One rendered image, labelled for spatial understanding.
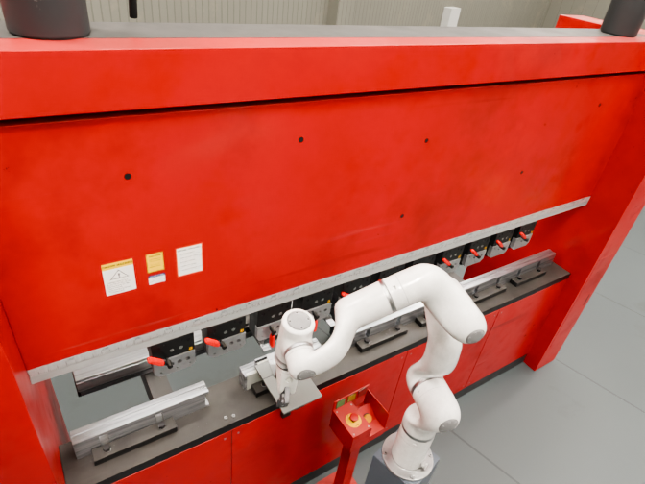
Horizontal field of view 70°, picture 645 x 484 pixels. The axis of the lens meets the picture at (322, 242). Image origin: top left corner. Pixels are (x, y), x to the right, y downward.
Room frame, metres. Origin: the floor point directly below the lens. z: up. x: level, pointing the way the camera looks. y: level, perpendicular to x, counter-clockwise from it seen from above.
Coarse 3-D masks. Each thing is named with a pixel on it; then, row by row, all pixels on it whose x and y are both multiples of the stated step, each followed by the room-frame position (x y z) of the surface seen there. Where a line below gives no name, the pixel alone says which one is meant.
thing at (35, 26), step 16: (0, 0) 1.05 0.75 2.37; (16, 0) 1.02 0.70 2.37; (32, 0) 1.03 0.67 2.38; (48, 0) 1.04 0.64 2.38; (64, 0) 1.06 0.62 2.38; (80, 0) 1.10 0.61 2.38; (16, 16) 1.02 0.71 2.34; (32, 16) 1.02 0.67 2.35; (48, 16) 1.04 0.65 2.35; (64, 16) 1.06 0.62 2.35; (80, 16) 1.09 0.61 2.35; (16, 32) 1.03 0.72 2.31; (32, 32) 1.02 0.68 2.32; (48, 32) 1.03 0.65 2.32; (64, 32) 1.05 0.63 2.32; (80, 32) 1.09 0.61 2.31
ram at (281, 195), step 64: (0, 128) 0.91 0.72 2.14; (64, 128) 0.98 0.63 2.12; (128, 128) 1.06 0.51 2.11; (192, 128) 1.16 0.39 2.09; (256, 128) 1.27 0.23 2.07; (320, 128) 1.41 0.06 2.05; (384, 128) 1.57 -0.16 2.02; (448, 128) 1.76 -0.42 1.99; (512, 128) 2.01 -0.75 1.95; (576, 128) 2.33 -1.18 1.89; (0, 192) 0.89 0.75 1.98; (64, 192) 0.96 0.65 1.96; (128, 192) 1.05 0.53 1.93; (192, 192) 1.16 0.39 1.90; (256, 192) 1.28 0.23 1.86; (320, 192) 1.42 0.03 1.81; (384, 192) 1.61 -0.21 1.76; (448, 192) 1.83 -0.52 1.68; (512, 192) 2.12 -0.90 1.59; (576, 192) 2.52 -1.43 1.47; (0, 256) 0.86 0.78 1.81; (64, 256) 0.94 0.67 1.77; (128, 256) 1.04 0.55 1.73; (256, 256) 1.29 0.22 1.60; (320, 256) 1.45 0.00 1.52; (384, 256) 1.66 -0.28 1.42; (64, 320) 0.92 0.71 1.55; (128, 320) 1.02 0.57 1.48
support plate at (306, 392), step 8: (256, 368) 1.31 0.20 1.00; (264, 368) 1.31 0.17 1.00; (264, 376) 1.27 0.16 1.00; (272, 376) 1.27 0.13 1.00; (272, 384) 1.23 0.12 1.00; (304, 384) 1.26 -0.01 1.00; (312, 384) 1.26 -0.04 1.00; (272, 392) 1.20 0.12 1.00; (296, 392) 1.21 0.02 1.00; (304, 392) 1.22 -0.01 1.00; (312, 392) 1.23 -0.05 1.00; (320, 392) 1.23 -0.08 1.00; (296, 400) 1.17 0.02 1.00; (304, 400) 1.18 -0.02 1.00; (312, 400) 1.19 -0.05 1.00; (280, 408) 1.13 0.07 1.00; (288, 408) 1.13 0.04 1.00; (296, 408) 1.14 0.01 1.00
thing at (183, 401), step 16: (160, 400) 1.11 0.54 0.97; (176, 400) 1.12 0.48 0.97; (192, 400) 1.14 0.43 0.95; (112, 416) 1.01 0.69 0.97; (128, 416) 1.02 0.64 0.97; (144, 416) 1.03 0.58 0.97; (160, 416) 1.10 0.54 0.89; (176, 416) 1.10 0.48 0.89; (80, 432) 0.93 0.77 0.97; (96, 432) 0.94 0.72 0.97; (112, 432) 0.96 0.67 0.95; (128, 432) 0.99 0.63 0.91; (80, 448) 0.89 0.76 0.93
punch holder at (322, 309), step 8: (328, 288) 1.49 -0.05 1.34; (304, 296) 1.42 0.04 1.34; (312, 296) 1.44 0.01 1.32; (320, 296) 1.46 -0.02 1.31; (328, 296) 1.49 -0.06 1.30; (296, 304) 1.45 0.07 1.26; (304, 304) 1.42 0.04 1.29; (312, 304) 1.44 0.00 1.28; (320, 304) 1.47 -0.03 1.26; (328, 304) 1.49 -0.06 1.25; (320, 312) 1.47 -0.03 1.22; (328, 312) 1.50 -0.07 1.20
